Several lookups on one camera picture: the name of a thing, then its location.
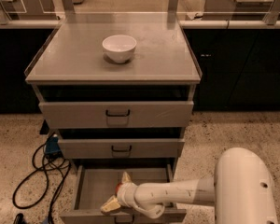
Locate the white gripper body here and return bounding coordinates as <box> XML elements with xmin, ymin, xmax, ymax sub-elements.
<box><xmin>116</xmin><ymin>182</ymin><xmax>137</xmax><ymax>208</ymax></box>

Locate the red apple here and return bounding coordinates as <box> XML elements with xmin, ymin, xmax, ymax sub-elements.
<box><xmin>115</xmin><ymin>183</ymin><xmax>121</xmax><ymax>194</ymax></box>

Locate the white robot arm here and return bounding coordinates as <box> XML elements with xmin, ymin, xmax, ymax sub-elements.
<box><xmin>101</xmin><ymin>147</ymin><xmax>278</xmax><ymax>224</ymax></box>

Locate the grey bottom drawer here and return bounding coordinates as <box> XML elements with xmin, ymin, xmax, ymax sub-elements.
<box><xmin>60</xmin><ymin>165</ymin><xmax>186</xmax><ymax>224</ymax></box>

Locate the grey drawer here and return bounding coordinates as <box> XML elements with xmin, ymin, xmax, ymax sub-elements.
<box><xmin>39</xmin><ymin>85</ymin><xmax>193</xmax><ymax>129</ymax></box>
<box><xmin>60</xmin><ymin>165</ymin><xmax>186</xmax><ymax>224</ymax></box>
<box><xmin>58</xmin><ymin>128</ymin><xmax>184</xmax><ymax>159</ymax></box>

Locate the grey middle drawer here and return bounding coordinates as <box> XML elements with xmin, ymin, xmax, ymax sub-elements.
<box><xmin>58</xmin><ymin>128</ymin><xmax>184</xmax><ymax>159</ymax></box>

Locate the grey drawer cabinet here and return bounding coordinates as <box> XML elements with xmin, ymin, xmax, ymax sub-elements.
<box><xmin>23</xmin><ymin>12</ymin><xmax>203</xmax><ymax>224</ymax></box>

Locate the grey top drawer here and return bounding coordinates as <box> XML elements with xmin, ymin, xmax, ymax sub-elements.
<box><xmin>39</xmin><ymin>85</ymin><xmax>193</xmax><ymax>129</ymax></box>

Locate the blue power box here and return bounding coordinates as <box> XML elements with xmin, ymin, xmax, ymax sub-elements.
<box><xmin>44</xmin><ymin>134</ymin><xmax>62</xmax><ymax>157</ymax></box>

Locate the black object bottom left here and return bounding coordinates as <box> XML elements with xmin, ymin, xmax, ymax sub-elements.
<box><xmin>13</xmin><ymin>213</ymin><xmax>27</xmax><ymax>224</ymax></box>

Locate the white ceramic bowl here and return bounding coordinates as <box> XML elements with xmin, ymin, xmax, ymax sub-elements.
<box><xmin>102</xmin><ymin>35</ymin><xmax>137</xmax><ymax>63</ymax></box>

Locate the background steel table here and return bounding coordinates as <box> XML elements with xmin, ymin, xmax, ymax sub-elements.
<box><xmin>203</xmin><ymin>0</ymin><xmax>273</xmax><ymax>21</ymax></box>

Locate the black floor cable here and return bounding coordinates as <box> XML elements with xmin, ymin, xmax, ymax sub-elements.
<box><xmin>12</xmin><ymin>140</ymin><xmax>72</xmax><ymax>224</ymax></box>

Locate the right glass panel post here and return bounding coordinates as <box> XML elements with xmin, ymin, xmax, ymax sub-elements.
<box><xmin>167</xmin><ymin>0</ymin><xmax>181</xmax><ymax>16</ymax></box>

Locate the white counter rail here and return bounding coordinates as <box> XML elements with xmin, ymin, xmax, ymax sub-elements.
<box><xmin>0</xmin><ymin>20</ymin><xmax>280</xmax><ymax>29</ymax></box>

